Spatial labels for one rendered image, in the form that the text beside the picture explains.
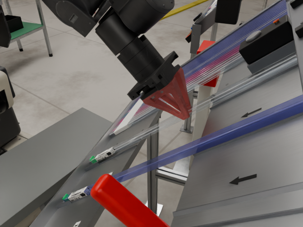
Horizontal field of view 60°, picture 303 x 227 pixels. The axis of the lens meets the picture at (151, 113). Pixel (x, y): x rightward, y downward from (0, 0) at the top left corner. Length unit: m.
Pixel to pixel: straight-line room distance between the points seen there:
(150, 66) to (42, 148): 0.63
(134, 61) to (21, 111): 1.97
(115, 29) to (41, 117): 1.82
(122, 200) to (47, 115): 2.06
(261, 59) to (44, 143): 0.76
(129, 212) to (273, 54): 0.33
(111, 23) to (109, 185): 0.29
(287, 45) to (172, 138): 1.48
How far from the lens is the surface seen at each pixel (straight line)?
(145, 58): 0.41
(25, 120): 2.21
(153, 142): 1.07
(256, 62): 0.43
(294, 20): 0.34
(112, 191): 0.16
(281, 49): 0.43
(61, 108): 2.24
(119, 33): 0.41
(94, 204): 0.47
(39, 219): 0.61
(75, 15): 0.40
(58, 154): 0.92
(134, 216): 0.16
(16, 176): 0.90
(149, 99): 0.43
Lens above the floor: 1.21
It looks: 36 degrees down
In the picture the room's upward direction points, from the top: straight up
